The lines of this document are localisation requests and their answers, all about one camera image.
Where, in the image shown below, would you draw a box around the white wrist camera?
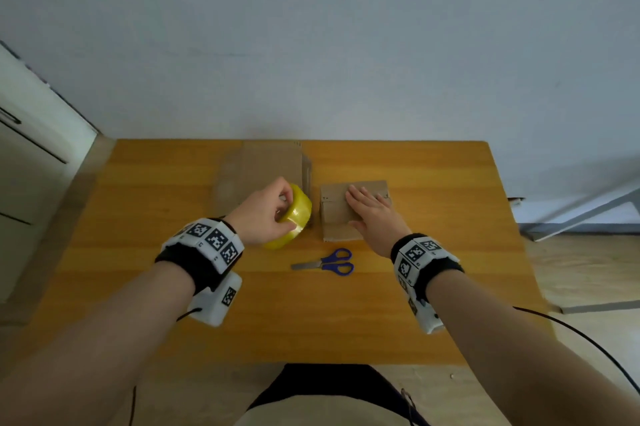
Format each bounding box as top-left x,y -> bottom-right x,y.
407,298 -> 446,335
189,271 -> 243,328

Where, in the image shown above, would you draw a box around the person's left hand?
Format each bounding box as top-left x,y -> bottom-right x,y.
222,176 -> 301,247

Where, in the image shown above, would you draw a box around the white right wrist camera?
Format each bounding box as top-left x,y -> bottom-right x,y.
407,298 -> 446,335

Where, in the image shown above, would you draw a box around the blue-handled scissors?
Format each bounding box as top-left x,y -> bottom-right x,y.
291,248 -> 355,277

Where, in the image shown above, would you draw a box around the black left wristband with markers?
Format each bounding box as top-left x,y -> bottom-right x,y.
155,218 -> 246,297

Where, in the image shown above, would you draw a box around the person's dark and beige clothing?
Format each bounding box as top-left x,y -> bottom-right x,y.
235,364 -> 431,426

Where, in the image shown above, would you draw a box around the brown cardboard paper box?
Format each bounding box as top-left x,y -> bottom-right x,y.
319,180 -> 392,243

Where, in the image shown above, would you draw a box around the grey metal table frame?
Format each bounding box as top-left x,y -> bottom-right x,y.
517,178 -> 640,315

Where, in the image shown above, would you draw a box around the thin dark cord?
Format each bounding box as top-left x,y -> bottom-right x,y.
399,388 -> 419,426

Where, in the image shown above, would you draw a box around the white cabinet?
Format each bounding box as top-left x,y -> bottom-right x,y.
0,42 -> 99,307

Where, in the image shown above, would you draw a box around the stack of cardboard boxes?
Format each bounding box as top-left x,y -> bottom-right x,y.
212,141 -> 313,229

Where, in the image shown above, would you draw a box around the yellow tape roll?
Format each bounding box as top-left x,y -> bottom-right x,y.
262,183 -> 313,251

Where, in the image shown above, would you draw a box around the person's right forearm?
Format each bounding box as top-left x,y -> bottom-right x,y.
425,269 -> 640,426

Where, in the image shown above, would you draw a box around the black right wristband with markers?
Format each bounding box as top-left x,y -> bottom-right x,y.
389,233 -> 465,304

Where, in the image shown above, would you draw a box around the person's left forearm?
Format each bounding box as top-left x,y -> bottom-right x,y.
0,260 -> 197,426

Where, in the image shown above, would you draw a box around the black wristband with markers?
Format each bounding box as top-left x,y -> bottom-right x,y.
389,233 -> 465,304
155,218 -> 246,297

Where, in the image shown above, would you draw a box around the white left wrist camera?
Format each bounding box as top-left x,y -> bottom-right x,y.
189,271 -> 243,328

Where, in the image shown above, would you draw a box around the person's right hand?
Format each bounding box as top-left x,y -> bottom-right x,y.
345,184 -> 413,259

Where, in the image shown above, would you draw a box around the black camera cable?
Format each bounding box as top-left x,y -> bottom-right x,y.
512,306 -> 640,397
129,308 -> 203,426

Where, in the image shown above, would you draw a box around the black left camera cable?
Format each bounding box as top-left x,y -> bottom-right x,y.
129,308 -> 203,426

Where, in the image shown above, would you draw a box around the black right camera cable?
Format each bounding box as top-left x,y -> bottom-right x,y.
512,306 -> 640,397

